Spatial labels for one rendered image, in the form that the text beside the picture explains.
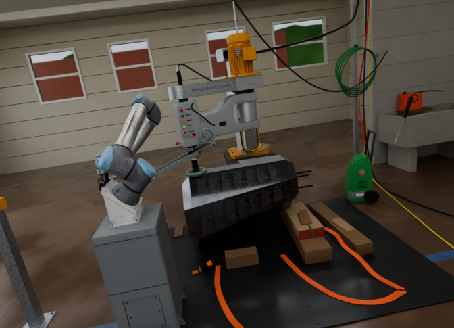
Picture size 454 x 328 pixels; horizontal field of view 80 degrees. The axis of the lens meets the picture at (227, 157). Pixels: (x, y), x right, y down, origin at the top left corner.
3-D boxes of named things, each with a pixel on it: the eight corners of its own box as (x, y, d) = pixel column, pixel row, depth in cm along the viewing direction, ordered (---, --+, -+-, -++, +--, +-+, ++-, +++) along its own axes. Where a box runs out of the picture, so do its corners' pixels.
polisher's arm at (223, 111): (253, 134, 309) (248, 90, 297) (264, 136, 288) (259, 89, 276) (191, 149, 282) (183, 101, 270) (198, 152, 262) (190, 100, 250)
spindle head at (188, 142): (211, 140, 291) (205, 97, 280) (219, 143, 271) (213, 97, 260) (179, 147, 278) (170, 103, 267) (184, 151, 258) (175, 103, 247)
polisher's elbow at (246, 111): (238, 120, 301) (236, 103, 296) (255, 118, 301) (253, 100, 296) (239, 122, 283) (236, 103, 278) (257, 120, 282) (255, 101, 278)
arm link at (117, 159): (130, 173, 168) (158, 99, 218) (103, 159, 160) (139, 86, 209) (118, 182, 177) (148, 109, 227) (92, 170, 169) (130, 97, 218)
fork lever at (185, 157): (211, 143, 290) (209, 139, 288) (217, 145, 272) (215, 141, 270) (151, 176, 270) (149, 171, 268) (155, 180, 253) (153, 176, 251)
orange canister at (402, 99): (393, 113, 447) (393, 92, 439) (421, 108, 451) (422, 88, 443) (403, 113, 426) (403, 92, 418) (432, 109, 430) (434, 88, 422)
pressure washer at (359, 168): (369, 192, 366) (368, 128, 345) (379, 203, 333) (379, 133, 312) (342, 193, 373) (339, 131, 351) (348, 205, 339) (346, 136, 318)
